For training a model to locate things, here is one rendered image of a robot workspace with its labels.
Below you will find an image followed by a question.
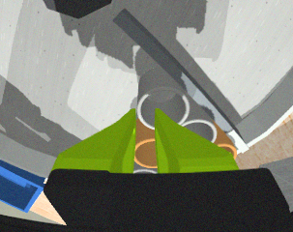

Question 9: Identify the bronze bushing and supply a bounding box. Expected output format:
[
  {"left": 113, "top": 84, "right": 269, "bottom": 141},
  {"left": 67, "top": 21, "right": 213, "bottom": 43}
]
[
  {"left": 134, "top": 118, "right": 157, "bottom": 168},
  {"left": 212, "top": 119, "right": 237, "bottom": 159}
]

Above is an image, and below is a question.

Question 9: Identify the blue tray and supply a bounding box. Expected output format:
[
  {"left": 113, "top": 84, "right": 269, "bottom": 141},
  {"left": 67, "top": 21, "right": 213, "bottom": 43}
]
[{"left": 0, "top": 160, "right": 45, "bottom": 213}]

